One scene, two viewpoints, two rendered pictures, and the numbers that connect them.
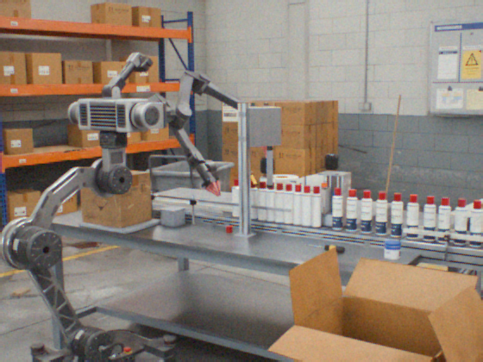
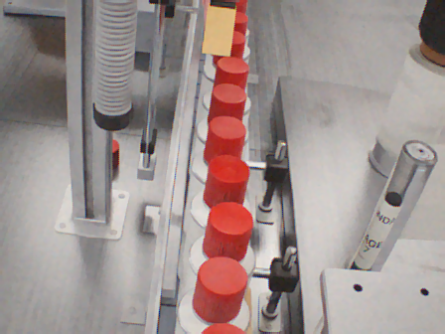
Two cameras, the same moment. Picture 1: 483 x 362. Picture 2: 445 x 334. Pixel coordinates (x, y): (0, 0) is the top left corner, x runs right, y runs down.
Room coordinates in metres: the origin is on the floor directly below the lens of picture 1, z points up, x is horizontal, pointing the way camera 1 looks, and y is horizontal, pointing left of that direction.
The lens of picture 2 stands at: (2.94, -0.50, 1.37)
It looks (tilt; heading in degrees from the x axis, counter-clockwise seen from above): 41 degrees down; 51
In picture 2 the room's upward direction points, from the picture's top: 11 degrees clockwise
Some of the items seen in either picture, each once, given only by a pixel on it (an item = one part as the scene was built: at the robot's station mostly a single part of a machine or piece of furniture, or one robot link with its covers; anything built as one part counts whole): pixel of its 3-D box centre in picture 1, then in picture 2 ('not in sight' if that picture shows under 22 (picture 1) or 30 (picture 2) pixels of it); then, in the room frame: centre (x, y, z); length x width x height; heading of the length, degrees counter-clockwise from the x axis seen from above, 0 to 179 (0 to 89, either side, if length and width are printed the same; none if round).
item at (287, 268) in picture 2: not in sight; (265, 281); (3.23, -0.25, 0.89); 0.06 x 0.03 x 0.12; 147
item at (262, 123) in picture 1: (261, 126); not in sight; (3.14, -0.11, 1.38); 0.17 x 0.10 x 0.19; 112
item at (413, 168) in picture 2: not in sight; (389, 217); (3.35, -0.29, 0.97); 0.05 x 0.05 x 0.19
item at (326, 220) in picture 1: (333, 198); not in sight; (3.11, -0.47, 1.01); 0.14 x 0.13 x 0.26; 57
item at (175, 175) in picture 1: (191, 199); not in sight; (6.04, 0.47, 0.48); 0.89 x 0.63 x 0.96; 158
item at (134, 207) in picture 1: (116, 196); not in sight; (3.38, 0.68, 0.99); 0.30 x 0.24 x 0.27; 56
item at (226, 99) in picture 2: (271, 202); (215, 174); (3.21, -0.16, 0.98); 0.05 x 0.05 x 0.20
